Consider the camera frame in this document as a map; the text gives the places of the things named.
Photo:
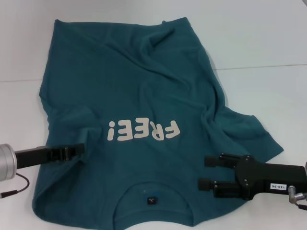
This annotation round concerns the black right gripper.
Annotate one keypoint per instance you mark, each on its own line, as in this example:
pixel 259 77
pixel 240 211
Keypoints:
pixel 268 178

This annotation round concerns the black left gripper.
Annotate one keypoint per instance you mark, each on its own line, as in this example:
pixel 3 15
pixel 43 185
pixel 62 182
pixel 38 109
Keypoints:
pixel 31 156

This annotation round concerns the teal t-shirt with FREE print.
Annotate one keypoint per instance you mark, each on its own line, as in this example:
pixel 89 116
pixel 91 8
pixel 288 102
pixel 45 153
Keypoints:
pixel 124 83

